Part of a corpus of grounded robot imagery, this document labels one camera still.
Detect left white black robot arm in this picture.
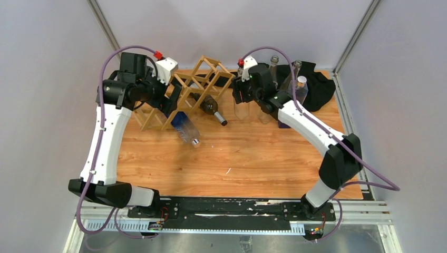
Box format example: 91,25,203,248
68,52,181,218

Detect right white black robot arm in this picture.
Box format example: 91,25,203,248
232,61,362,220

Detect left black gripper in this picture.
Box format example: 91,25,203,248
136,66,180,114

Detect clear bottle gold black label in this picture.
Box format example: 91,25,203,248
269,55,279,88

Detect dark bottle grey cap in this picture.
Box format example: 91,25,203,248
199,95,228,126

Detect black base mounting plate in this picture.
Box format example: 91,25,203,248
127,196,337,231

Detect clear bottle white label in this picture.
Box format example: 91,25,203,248
280,60,302,91

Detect blue BLU labelled bottle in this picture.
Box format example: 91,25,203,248
286,76,308,105

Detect black cloth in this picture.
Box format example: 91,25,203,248
209,61,337,113

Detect wooden lattice wine rack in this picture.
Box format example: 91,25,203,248
133,55,235,131

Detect aluminium frame rails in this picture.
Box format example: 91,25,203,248
81,200,391,236

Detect clear square bottle silver cap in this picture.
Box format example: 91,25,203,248
258,110,278,124

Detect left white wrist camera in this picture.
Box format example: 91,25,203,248
156,57,178,86

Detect blue bottle silver cap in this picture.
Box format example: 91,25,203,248
171,111,200,148

